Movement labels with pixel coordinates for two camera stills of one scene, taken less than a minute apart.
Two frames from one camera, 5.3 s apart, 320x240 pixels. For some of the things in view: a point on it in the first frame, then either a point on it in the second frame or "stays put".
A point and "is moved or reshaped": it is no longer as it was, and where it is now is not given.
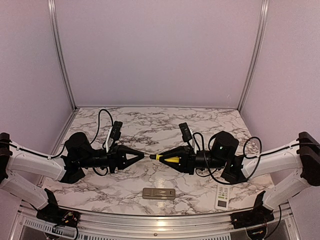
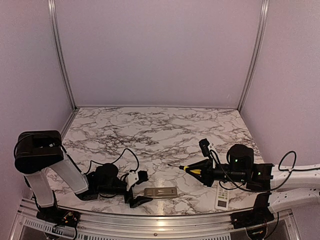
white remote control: x=158 y=193 stays put
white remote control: x=222 y=197 stays put
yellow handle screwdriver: x=175 y=159 is moved or reshaped
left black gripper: x=116 y=157 → x=135 y=202
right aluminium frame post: x=265 y=7 stays put
